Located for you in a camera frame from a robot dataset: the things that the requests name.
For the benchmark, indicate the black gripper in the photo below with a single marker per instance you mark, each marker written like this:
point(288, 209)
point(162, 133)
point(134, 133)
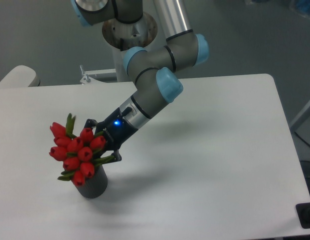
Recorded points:
point(116, 130)

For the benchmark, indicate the red tulip bouquet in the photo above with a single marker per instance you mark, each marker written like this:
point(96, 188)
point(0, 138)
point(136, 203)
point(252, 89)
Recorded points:
point(81, 156)

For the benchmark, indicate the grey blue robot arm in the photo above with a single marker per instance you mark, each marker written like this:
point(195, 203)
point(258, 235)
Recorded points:
point(152, 72)

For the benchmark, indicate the dark grey ribbed vase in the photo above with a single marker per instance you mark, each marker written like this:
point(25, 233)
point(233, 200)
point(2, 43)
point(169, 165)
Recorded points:
point(95, 186)

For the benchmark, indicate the white chair armrest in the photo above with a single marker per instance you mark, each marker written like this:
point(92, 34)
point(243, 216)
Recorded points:
point(20, 77)

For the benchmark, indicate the black device at table edge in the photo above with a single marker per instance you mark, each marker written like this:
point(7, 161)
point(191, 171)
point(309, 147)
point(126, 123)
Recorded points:
point(303, 212)

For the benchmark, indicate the blue object in bag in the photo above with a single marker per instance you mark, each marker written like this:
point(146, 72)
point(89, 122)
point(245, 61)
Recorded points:
point(301, 7)

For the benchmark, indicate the white metal base frame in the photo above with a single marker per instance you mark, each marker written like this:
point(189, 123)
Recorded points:
point(112, 75)

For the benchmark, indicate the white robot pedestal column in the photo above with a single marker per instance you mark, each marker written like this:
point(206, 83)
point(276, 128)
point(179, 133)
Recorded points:
point(122, 37)

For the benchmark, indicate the white frame at right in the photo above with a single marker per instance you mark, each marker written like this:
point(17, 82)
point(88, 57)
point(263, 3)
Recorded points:
point(300, 118)

